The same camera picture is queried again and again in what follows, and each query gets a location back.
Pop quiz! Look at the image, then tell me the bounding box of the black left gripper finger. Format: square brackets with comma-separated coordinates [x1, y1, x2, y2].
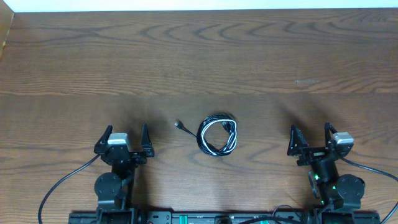
[94, 125, 113, 154]
[141, 124, 155, 157]

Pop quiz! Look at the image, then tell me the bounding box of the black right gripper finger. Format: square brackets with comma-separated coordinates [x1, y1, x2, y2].
[324, 121, 337, 146]
[287, 124, 308, 156]

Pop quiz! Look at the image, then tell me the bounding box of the black usb cable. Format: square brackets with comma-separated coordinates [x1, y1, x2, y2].
[174, 113, 239, 157]

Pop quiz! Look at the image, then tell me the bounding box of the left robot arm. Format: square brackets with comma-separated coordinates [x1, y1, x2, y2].
[94, 124, 155, 223]

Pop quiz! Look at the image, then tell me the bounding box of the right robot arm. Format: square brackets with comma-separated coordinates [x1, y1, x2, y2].
[287, 122, 365, 223]

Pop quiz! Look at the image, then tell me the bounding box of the wooden side panel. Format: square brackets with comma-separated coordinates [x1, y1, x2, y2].
[0, 0, 15, 56]

